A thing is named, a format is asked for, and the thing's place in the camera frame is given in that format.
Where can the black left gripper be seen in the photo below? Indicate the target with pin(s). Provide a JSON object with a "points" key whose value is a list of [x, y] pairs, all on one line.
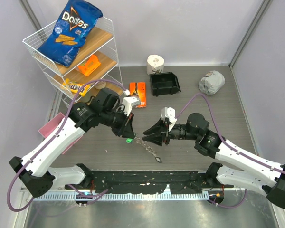
{"points": [[128, 131]]}

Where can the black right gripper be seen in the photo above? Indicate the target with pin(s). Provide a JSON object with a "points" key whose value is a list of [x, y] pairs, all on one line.
{"points": [[157, 138]]}

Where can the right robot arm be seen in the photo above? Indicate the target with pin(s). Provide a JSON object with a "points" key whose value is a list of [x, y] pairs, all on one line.
{"points": [[236, 166]]}

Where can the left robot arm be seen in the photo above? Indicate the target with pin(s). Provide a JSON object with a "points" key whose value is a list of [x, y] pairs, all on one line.
{"points": [[106, 108]]}

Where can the orange razor box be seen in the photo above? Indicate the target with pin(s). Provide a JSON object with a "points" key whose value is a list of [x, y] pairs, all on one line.
{"points": [[139, 89]]}

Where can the black plastic storage bin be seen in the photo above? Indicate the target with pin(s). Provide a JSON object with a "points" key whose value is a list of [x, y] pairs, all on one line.
{"points": [[164, 84]]}

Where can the white toilet paper roll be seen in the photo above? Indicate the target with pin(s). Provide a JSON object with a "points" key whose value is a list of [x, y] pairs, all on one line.
{"points": [[155, 64]]}

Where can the yellow M&M candy bag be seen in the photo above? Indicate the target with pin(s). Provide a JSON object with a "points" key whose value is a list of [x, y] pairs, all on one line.
{"points": [[76, 86]]}

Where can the pink plastic tray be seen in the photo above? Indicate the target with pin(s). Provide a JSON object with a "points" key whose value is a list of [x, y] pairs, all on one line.
{"points": [[49, 127]]}

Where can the grey wrapped paper bundle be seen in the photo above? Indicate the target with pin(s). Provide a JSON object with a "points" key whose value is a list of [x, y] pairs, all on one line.
{"points": [[211, 82]]}

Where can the orange snack box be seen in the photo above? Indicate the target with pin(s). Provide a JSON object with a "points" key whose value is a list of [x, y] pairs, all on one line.
{"points": [[89, 66]]}

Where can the blue Doritos chip bag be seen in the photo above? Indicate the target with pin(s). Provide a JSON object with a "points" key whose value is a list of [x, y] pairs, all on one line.
{"points": [[70, 31]]}

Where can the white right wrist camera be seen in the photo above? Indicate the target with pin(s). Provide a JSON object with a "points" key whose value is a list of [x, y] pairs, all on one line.
{"points": [[168, 113]]}

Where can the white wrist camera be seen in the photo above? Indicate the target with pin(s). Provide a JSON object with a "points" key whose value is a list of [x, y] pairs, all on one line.
{"points": [[129, 103], [168, 113]]}

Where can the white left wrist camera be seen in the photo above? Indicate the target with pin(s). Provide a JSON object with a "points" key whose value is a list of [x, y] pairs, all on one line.
{"points": [[129, 103]]}

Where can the white wire wooden shelf rack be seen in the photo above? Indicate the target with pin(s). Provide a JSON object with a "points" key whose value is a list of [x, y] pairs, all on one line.
{"points": [[101, 42]]}

